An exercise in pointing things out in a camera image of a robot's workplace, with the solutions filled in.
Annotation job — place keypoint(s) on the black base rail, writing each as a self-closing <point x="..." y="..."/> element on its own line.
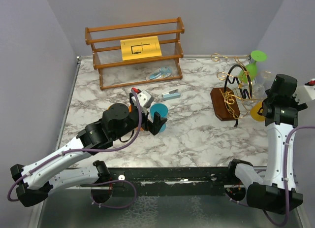
<point x="169" y="181"/>

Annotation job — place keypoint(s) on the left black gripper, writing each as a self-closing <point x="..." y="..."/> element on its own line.
<point x="154" y="127"/>

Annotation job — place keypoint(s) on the blue correction tape package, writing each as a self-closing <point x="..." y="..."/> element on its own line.
<point x="161" y="73"/>

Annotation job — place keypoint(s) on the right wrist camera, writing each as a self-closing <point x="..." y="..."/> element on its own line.
<point x="306" y="92"/>

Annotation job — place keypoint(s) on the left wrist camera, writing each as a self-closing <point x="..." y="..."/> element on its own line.
<point x="145" y="99"/>

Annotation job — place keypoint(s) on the wine glass rack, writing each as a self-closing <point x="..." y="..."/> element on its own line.
<point x="234" y="100"/>

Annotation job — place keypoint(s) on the light blue stapler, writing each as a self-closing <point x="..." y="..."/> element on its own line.
<point x="173" y="94"/>

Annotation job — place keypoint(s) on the green wine glass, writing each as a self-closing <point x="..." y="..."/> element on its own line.
<point x="257" y="56"/>

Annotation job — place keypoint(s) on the yellow book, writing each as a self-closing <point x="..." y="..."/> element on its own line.
<point x="138" y="48"/>

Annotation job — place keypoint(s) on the clear wine glass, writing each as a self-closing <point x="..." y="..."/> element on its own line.
<point x="258" y="88"/>

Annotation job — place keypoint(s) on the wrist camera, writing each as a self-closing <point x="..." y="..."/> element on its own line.
<point x="306" y="92"/>
<point x="145" y="99"/>

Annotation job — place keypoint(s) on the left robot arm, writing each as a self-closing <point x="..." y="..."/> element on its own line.
<point x="118" y="128"/>

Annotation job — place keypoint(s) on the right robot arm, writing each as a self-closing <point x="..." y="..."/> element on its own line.
<point x="276" y="191"/>

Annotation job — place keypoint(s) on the blue wine glass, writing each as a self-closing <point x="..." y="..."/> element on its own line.
<point x="162" y="110"/>

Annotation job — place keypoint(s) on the wooden shelf rack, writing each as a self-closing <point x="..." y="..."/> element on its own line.
<point x="106" y="47"/>

